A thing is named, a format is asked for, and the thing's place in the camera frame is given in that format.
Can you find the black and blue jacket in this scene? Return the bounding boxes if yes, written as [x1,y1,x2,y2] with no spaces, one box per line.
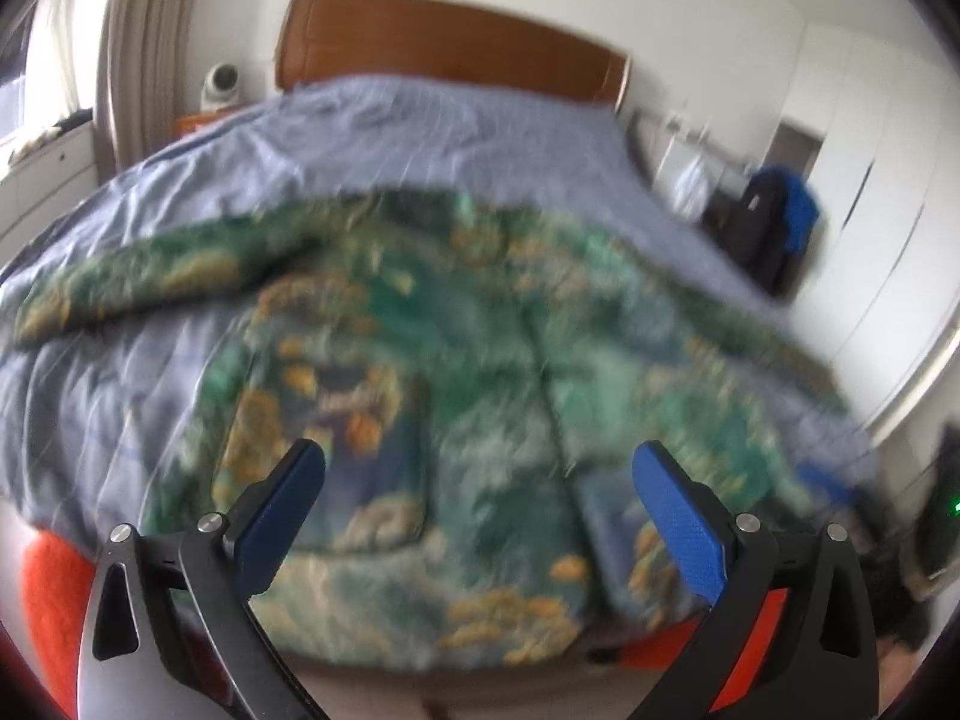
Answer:
[720,169,824,302]

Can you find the blue plaid bedspread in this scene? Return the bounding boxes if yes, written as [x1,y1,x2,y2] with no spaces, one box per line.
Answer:
[0,75,878,541]

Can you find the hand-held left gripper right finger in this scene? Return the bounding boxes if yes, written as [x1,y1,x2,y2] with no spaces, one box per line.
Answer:
[622,441,882,720]

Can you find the wooden headboard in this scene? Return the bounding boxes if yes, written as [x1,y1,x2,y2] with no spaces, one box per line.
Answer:
[274,0,631,117]

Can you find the white dresser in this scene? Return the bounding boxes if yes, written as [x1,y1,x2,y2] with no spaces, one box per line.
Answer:
[630,109,758,241]
[0,120,102,263]

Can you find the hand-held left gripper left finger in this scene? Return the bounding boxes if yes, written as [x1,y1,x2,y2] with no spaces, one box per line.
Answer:
[75,439,331,720]

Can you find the beige curtain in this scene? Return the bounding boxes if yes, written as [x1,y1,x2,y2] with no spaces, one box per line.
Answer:
[94,0,218,173]

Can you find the orange nightstand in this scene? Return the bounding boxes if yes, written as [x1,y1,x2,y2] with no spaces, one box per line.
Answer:
[174,111,235,139]

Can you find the white wardrobe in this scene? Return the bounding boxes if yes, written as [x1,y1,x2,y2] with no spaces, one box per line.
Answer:
[772,0,960,421]

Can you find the green patterned shirt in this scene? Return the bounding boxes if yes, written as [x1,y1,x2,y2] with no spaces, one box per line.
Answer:
[15,191,856,672]

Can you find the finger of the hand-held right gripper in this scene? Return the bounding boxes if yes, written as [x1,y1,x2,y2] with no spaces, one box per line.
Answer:
[799,465,860,509]

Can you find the white security camera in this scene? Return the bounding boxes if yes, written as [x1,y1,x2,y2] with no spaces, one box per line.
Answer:
[201,62,245,107]

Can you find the white plastic bag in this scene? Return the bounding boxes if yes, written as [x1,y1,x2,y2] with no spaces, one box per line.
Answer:
[667,154,713,215]

